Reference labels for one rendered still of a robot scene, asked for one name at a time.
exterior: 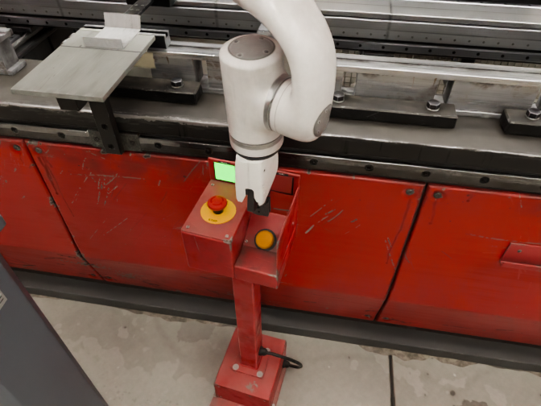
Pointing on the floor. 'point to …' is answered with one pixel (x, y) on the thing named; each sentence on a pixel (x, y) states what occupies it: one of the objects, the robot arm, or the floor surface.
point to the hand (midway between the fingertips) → (261, 205)
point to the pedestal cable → (281, 358)
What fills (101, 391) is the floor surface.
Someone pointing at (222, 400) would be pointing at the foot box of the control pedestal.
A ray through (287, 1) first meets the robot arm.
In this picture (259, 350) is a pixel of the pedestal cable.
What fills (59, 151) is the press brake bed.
